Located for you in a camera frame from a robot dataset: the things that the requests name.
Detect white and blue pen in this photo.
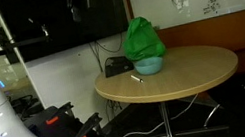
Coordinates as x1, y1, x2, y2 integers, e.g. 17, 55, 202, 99
130, 72, 145, 86

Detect teal bowl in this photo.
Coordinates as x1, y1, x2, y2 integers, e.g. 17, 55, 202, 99
132, 54, 167, 78

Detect black box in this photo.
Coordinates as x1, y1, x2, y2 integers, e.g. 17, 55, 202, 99
101, 53, 137, 80

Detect metal table base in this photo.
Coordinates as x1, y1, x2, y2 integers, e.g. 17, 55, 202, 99
112, 89, 232, 137

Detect black clamp with orange tip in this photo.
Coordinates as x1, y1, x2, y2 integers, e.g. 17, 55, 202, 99
65, 111, 106, 137
42, 100, 78, 127

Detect large black screen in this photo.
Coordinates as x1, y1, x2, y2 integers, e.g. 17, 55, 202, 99
0, 0, 134, 67

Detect orange bench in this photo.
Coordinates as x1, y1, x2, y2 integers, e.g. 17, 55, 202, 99
155, 8, 245, 89

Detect black wall cables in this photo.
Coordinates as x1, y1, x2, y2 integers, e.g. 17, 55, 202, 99
87, 32, 130, 75

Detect white floor cable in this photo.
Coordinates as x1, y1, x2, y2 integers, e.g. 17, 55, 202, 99
111, 93, 206, 137

